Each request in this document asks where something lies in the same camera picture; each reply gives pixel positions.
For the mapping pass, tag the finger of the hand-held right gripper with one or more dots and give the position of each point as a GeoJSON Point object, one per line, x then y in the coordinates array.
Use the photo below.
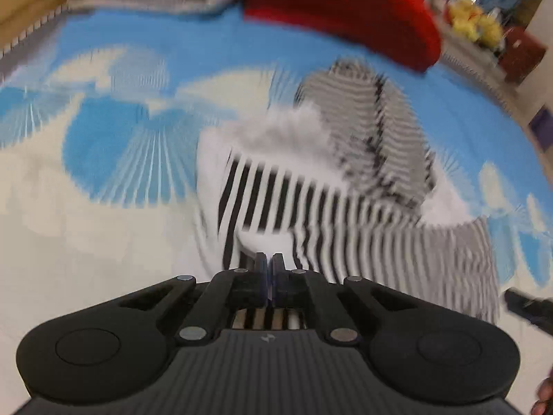
{"type": "Point", "coordinates": [529, 309]}

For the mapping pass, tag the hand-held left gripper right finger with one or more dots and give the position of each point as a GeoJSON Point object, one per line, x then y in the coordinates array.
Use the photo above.
{"type": "Point", "coordinates": [277, 273]}

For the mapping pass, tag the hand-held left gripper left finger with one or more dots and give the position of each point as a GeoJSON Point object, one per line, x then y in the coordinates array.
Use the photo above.
{"type": "Point", "coordinates": [261, 273]}

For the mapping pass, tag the black white striped small shirt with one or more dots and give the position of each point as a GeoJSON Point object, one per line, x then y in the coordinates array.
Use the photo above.
{"type": "Point", "coordinates": [328, 207]}

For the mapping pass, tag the person's right hand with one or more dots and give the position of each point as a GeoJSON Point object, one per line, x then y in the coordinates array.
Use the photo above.
{"type": "Point", "coordinates": [543, 395]}

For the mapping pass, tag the blue white printed bedsheet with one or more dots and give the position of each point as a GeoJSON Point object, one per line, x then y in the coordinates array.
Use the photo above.
{"type": "Point", "coordinates": [108, 173]}

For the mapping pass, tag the red folded sweater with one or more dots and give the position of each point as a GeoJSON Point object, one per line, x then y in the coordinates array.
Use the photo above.
{"type": "Point", "coordinates": [345, 6]}

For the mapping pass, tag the yellow plush toys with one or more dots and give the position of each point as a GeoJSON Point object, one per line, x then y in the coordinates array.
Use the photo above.
{"type": "Point", "coordinates": [473, 19]}

